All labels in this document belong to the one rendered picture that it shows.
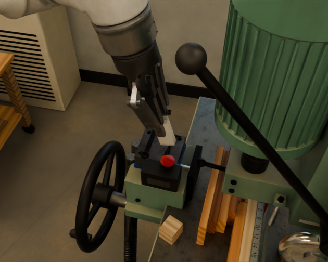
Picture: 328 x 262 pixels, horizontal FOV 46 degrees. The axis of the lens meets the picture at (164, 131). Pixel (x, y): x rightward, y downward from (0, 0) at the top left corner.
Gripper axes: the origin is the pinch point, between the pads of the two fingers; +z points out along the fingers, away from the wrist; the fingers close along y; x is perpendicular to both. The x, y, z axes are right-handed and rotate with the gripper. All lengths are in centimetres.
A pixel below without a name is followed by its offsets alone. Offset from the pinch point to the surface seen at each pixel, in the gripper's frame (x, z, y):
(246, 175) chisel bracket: -15.3, 8.2, -3.3
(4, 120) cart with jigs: 123, 62, 61
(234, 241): -12.6, 20.9, -10.4
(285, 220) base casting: -20.7, 37.6, 5.3
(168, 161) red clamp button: 1.0, 8.5, -0.7
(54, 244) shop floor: 82, 93, 13
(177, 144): 1.5, 11.1, 6.2
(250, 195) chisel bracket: -15.5, 13.7, -3.8
